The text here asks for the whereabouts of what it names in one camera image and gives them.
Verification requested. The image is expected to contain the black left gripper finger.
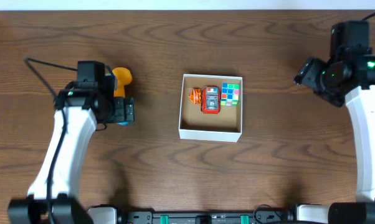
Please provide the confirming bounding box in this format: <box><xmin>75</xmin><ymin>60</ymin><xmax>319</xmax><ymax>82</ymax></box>
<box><xmin>113</xmin><ymin>96</ymin><xmax>125</xmax><ymax>122</ymax></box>
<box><xmin>125</xmin><ymin>98</ymin><xmax>135</xmax><ymax>122</ymax></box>

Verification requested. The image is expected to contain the blue ball with face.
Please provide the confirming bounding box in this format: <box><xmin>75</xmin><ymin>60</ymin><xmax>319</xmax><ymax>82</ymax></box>
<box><xmin>117</xmin><ymin>121</ymin><xmax>130</xmax><ymax>126</ymax></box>

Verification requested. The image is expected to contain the orange toy dinosaur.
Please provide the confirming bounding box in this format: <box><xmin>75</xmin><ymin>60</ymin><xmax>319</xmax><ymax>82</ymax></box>
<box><xmin>112</xmin><ymin>67</ymin><xmax>133</xmax><ymax>97</ymax></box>

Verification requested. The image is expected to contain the orange round disc toy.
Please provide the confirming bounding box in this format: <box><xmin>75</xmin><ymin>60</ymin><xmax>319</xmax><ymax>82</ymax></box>
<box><xmin>189</xmin><ymin>88</ymin><xmax>202</xmax><ymax>105</ymax></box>

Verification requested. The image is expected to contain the red toy truck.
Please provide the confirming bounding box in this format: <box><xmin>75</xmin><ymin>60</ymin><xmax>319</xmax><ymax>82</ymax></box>
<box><xmin>201</xmin><ymin>86</ymin><xmax>221</xmax><ymax>114</ymax></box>

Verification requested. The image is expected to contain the multicoloured puzzle cube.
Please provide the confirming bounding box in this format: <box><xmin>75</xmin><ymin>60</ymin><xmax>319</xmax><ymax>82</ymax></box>
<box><xmin>221</xmin><ymin>83</ymin><xmax>240</xmax><ymax>106</ymax></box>

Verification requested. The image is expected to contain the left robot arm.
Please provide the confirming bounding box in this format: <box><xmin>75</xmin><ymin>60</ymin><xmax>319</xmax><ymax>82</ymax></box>
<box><xmin>7</xmin><ymin>88</ymin><xmax>135</xmax><ymax>223</ymax></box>

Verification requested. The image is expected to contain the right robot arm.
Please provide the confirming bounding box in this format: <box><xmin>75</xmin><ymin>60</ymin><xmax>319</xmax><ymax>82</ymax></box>
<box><xmin>294</xmin><ymin>55</ymin><xmax>375</xmax><ymax>223</ymax></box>

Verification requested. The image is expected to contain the white cardboard box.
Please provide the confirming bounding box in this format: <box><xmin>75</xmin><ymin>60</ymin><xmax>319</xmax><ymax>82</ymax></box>
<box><xmin>178</xmin><ymin>74</ymin><xmax>243</xmax><ymax>142</ymax></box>

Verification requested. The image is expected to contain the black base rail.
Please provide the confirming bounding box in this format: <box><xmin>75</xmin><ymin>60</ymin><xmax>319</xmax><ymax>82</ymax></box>
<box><xmin>87</xmin><ymin>202</ymin><xmax>361</xmax><ymax>224</ymax></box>

